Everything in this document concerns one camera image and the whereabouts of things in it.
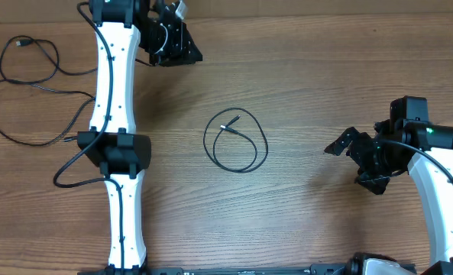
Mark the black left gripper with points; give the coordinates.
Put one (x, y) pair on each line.
(179, 53)

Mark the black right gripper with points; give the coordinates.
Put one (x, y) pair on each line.
(376, 183)

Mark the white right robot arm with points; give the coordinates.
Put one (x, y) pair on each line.
(408, 142)

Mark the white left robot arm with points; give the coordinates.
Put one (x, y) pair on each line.
(112, 143)

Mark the cardboard back wall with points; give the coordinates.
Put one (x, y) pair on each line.
(50, 11)

